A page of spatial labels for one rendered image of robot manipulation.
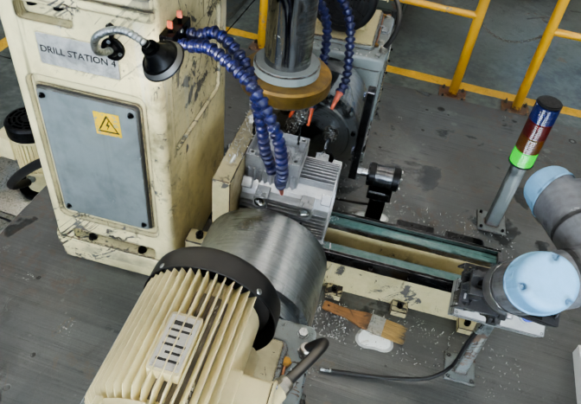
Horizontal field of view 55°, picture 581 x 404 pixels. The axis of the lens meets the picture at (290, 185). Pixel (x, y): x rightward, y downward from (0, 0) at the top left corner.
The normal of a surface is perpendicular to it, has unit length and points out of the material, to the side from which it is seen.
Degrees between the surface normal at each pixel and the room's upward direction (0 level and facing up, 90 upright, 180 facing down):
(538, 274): 34
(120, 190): 90
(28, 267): 0
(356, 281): 90
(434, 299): 90
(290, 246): 28
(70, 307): 0
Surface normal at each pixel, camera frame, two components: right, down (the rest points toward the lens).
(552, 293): -0.05, -0.25
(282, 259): 0.48, -0.57
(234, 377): 0.10, -0.73
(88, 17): -0.24, 0.64
